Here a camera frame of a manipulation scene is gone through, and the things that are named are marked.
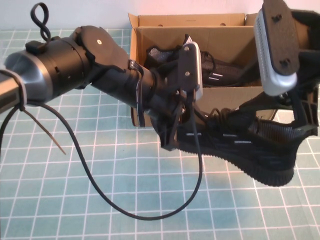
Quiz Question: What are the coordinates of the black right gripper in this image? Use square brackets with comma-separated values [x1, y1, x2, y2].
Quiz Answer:
[229, 9, 320, 137]

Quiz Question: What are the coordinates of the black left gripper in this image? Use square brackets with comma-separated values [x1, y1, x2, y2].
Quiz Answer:
[149, 62, 188, 152]

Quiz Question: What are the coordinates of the black mesh sneaker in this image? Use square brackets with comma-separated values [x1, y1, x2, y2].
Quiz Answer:
[144, 34, 262, 88]
[174, 107, 305, 187]

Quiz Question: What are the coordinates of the brown cardboard shoe box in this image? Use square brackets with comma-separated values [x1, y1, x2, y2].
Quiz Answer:
[127, 12, 301, 128]

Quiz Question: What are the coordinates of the green white checked tablecloth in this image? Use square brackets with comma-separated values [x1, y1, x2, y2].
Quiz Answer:
[0, 26, 320, 240]

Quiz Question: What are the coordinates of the black white flat strap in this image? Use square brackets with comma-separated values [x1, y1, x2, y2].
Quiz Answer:
[128, 59, 146, 127]

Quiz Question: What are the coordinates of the black cable tie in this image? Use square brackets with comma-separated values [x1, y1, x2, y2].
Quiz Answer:
[0, 69, 67, 156]

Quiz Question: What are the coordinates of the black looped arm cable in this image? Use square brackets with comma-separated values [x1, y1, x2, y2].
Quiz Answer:
[24, 2, 53, 53]

